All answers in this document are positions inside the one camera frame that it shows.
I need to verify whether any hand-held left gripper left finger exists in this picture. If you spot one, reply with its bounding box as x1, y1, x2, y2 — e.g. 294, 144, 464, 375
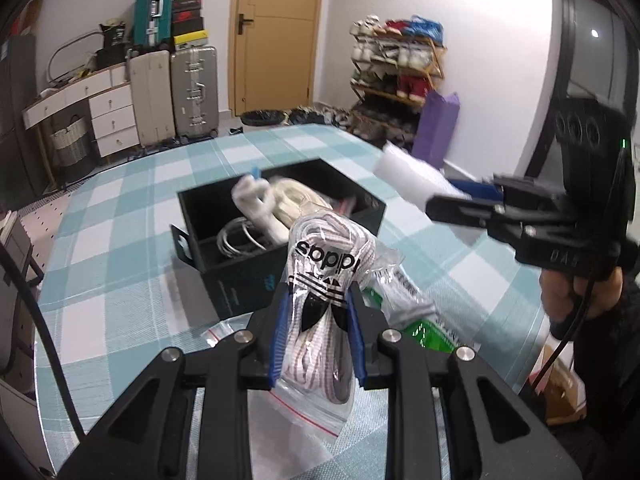
55, 282, 293, 480

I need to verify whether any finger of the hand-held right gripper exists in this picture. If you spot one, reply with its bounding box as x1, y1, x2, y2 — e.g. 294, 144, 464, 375
445, 174, 568, 206
425, 194, 571, 251

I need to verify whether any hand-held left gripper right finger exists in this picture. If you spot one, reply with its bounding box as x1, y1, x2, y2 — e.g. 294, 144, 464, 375
346, 282, 556, 480

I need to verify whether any white bubble wrap roll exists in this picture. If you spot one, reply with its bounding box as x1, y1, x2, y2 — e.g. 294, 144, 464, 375
375, 142, 466, 206

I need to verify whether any black cardboard box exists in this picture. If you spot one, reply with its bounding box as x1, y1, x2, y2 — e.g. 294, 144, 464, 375
170, 157, 388, 321

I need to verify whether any green white medicine packet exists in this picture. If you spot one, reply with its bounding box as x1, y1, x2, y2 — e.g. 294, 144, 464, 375
362, 260, 483, 358

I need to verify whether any clear bag of striped laces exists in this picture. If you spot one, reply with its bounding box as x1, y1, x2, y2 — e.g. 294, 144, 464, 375
280, 210, 406, 406

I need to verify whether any white cable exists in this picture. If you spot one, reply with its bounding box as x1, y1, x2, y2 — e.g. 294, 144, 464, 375
217, 217, 281, 261

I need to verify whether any zip bag of white cord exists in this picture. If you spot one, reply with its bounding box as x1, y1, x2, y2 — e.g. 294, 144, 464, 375
270, 175, 361, 221

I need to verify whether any person's right forearm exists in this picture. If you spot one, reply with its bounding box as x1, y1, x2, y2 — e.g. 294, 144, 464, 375
550, 305, 640, 480

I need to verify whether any person's right hand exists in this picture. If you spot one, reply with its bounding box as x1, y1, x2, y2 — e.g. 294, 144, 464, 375
540, 265, 626, 341

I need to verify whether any purple bag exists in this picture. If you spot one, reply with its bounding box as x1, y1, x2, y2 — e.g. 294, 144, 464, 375
412, 91, 461, 171

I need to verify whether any clear zip bag red seal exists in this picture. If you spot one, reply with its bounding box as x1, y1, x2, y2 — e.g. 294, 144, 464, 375
200, 317, 353, 436

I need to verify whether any wooden shoe rack with shoes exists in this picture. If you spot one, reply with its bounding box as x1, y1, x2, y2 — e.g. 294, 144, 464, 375
347, 14, 448, 146

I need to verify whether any group of loose shoes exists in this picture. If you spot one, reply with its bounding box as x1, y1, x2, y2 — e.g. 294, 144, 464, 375
287, 104, 361, 131

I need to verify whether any checked teal tablecloth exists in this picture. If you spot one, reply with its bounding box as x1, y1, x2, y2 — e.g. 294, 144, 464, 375
35, 122, 556, 480

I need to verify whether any small cardboard box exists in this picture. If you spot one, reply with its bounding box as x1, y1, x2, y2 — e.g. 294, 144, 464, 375
530, 345, 588, 426

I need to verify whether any dark doormat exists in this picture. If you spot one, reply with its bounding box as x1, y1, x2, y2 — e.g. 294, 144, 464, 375
241, 109, 288, 127

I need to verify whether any wooden door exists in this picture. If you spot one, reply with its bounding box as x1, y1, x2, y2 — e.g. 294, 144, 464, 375
227, 0, 328, 116

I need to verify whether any silver suitcase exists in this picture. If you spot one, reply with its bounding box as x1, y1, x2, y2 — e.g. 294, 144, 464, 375
169, 46, 220, 138

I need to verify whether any beige suitcase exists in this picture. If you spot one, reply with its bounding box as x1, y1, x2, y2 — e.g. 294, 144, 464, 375
125, 50, 176, 148

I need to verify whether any white desk with drawers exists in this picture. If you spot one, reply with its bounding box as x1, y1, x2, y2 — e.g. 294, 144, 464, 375
22, 64, 141, 161

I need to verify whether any woven storage basket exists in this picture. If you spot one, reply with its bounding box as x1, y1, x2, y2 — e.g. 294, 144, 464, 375
50, 115, 93, 166

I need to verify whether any black bag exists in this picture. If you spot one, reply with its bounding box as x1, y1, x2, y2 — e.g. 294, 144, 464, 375
97, 20, 133, 68

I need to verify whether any grey refrigerator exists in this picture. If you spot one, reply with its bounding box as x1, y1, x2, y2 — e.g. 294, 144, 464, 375
0, 35, 51, 206

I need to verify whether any oval metal-framed mirror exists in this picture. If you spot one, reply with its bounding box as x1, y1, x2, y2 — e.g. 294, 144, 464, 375
47, 30, 103, 83

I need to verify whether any teal suitcase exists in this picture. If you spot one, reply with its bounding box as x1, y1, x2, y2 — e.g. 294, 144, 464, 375
132, 0, 176, 51

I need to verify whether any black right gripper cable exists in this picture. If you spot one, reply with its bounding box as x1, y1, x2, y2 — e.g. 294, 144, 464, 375
520, 150, 631, 401

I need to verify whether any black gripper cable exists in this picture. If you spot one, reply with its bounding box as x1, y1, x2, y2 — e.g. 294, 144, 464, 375
520, 150, 631, 401
0, 245, 86, 441

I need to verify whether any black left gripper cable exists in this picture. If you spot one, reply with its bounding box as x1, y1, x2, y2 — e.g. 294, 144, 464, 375
0, 245, 86, 441

